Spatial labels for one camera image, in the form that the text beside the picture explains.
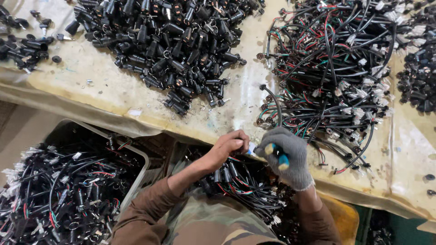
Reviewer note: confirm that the person's left hand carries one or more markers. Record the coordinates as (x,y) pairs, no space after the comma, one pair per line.
(229,146)

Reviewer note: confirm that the person's right hand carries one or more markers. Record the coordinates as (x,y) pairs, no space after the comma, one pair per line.
(293,153)

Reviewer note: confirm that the person's right fingers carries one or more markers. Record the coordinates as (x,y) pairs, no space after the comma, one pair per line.
(272,136)

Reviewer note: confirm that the person's left fingers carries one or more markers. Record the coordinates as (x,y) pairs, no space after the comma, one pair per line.
(240,139)

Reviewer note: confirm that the beige table cover sheet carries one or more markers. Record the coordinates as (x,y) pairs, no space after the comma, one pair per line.
(235,102)

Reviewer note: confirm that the person's camouflage clothing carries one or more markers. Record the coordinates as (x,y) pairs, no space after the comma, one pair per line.
(218,221)

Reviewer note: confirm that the grey plastic crate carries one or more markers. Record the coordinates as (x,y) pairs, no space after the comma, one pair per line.
(144,163)

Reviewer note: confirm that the yellow plastic crate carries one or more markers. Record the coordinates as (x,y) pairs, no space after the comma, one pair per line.
(340,216)

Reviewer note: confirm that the large pile of black lock cylinders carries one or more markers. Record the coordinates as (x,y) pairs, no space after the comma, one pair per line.
(170,44)

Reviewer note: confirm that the green crate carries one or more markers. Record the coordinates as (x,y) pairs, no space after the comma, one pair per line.
(395,226)

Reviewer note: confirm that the pile of black round sockets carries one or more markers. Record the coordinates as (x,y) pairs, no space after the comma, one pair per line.
(419,78)

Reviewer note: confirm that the black round washer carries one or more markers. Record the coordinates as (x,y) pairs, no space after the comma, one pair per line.
(430,177)
(431,192)
(56,59)

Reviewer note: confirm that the black headed key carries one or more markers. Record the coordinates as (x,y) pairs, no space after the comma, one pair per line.
(64,37)

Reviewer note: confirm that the small pile of black lock parts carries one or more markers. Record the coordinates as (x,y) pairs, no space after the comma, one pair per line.
(24,47)

